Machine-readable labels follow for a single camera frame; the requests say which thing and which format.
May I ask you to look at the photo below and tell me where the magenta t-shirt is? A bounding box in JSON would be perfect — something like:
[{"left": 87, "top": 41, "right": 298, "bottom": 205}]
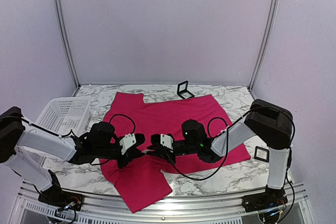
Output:
[{"left": 101, "top": 92, "right": 250, "bottom": 214}]

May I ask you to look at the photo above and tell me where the black brooch box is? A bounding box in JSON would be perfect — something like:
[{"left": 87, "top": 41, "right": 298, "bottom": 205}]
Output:
[
  {"left": 177, "top": 80, "right": 195, "bottom": 99},
  {"left": 254, "top": 146, "right": 269, "bottom": 163}
]

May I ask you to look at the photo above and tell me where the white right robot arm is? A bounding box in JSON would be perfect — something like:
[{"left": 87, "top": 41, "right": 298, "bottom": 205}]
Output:
[{"left": 147, "top": 99, "right": 296, "bottom": 211}]

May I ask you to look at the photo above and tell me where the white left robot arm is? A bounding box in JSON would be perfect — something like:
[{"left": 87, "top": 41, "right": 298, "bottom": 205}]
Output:
[{"left": 1, "top": 106, "right": 145, "bottom": 206}]

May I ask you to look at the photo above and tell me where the white plastic basket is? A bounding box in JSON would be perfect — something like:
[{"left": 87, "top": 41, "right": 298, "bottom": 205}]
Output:
[{"left": 36, "top": 97, "right": 90, "bottom": 135}]

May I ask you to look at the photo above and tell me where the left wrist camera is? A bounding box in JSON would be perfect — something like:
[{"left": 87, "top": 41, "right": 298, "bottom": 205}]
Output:
[{"left": 119, "top": 133, "right": 145, "bottom": 155}]

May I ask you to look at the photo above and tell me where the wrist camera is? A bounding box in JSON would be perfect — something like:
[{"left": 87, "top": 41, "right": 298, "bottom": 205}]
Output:
[
  {"left": 148, "top": 134, "right": 174, "bottom": 151},
  {"left": 119, "top": 133, "right": 145, "bottom": 155}
]

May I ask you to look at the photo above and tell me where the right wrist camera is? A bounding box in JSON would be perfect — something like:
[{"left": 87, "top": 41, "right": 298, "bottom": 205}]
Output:
[{"left": 148, "top": 134, "right": 174, "bottom": 151}]

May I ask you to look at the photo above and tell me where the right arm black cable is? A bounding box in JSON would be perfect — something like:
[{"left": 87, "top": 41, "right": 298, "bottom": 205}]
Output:
[{"left": 165, "top": 117, "right": 229, "bottom": 182}]

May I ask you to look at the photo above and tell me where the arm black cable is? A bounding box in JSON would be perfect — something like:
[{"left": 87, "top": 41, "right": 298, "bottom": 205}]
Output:
[
  {"left": 109, "top": 113, "right": 137, "bottom": 141},
  {"left": 165, "top": 117, "right": 229, "bottom": 182}
]

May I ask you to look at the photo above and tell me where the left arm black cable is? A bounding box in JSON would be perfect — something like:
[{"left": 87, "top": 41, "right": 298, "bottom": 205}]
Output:
[{"left": 109, "top": 113, "right": 137, "bottom": 141}]

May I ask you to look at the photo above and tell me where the aluminium front frame rail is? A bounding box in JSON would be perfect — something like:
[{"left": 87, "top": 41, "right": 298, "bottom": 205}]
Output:
[{"left": 8, "top": 182, "right": 316, "bottom": 223}]

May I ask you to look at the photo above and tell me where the aluminium left corner post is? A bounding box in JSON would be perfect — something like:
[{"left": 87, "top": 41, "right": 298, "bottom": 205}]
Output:
[{"left": 54, "top": 0, "right": 81, "bottom": 91}]

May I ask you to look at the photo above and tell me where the aluminium corner post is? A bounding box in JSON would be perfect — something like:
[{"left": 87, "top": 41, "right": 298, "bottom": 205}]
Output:
[
  {"left": 54, "top": 0, "right": 81, "bottom": 91},
  {"left": 247, "top": 0, "right": 279, "bottom": 93}
]

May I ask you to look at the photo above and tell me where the aluminium right corner post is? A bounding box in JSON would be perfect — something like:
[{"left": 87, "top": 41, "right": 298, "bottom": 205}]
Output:
[{"left": 247, "top": 0, "right": 279, "bottom": 93}]

